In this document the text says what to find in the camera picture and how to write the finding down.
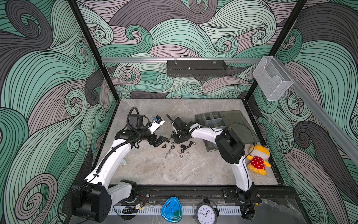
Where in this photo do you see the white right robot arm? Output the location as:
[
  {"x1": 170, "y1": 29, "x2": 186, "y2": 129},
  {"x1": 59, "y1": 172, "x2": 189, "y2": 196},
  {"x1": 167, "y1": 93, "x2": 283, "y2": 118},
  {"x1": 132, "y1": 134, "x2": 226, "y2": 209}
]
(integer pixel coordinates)
[{"x1": 170, "y1": 117, "x2": 262, "y2": 204}]

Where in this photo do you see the yellow red plush toy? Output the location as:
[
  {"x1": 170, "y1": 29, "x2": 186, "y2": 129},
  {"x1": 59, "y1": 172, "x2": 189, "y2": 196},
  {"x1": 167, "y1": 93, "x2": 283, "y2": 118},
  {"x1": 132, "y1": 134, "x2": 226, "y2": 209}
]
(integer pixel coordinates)
[{"x1": 247, "y1": 145, "x2": 271, "y2": 175}]

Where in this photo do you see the aluminium wall rail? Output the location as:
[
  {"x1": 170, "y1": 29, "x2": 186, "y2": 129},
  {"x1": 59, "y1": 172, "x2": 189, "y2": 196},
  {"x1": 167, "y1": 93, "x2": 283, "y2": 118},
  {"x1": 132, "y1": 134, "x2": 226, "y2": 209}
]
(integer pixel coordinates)
[{"x1": 100, "y1": 57, "x2": 262, "y2": 64}]

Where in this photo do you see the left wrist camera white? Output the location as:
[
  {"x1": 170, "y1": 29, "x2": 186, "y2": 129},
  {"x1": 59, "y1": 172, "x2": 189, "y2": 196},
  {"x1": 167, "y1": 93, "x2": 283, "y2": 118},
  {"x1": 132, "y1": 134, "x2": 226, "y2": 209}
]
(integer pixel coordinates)
[{"x1": 148, "y1": 115, "x2": 165, "y2": 134}]

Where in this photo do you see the pale green small object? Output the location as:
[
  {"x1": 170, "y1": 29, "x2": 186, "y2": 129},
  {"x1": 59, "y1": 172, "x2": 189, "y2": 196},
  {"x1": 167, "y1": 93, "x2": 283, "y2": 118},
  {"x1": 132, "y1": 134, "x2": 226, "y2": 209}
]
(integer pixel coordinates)
[{"x1": 119, "y1": 159, "x2": 126, "y2": 166}]

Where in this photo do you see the black wall shelf tray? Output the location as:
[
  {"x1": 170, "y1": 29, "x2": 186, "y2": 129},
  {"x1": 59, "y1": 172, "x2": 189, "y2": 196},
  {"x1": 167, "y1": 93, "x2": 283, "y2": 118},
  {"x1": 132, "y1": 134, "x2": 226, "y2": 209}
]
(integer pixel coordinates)
[{"x1": 167, "y1": 59, "x2": 227, "y2": 78}]

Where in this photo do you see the small analog alarm clock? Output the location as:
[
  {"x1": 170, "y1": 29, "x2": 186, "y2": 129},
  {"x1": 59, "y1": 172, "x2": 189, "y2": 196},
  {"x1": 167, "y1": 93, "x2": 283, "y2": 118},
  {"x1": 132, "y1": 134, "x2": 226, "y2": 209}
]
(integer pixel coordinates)
[{"x1": 194, "y1": 198, "x2": 220, "y2": 224}]

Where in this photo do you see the clear acrylic wall holder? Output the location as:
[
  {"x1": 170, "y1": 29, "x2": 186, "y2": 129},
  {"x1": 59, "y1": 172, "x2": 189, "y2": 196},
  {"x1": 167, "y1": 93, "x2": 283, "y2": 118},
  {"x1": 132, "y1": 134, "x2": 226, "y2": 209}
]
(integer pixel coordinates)
[{"x1": 253, "y1": 56, "x2": 294, "y2": 101}]

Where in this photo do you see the white slotted cable duct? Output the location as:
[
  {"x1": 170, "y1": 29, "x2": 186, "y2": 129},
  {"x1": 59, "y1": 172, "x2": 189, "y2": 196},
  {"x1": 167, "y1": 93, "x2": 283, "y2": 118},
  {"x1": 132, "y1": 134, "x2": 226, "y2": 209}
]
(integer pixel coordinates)
[{"x1": 107, "y1": 205, "x2": 242, "y2": 217}]

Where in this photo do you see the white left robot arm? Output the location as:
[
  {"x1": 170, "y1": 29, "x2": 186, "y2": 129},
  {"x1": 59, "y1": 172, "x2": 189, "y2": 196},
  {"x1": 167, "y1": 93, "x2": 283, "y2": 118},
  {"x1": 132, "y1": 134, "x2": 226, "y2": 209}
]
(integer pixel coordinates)
[{"x1": 70, "y1": 107, "x2": 168, "y2": 223}]

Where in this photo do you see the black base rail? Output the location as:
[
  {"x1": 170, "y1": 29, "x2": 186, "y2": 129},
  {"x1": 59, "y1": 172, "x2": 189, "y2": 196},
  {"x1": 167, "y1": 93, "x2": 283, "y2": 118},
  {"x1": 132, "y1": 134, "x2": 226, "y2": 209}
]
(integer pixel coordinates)
[{"x1": 118, "y1": 185, "x2": 300, "y2": 205}]

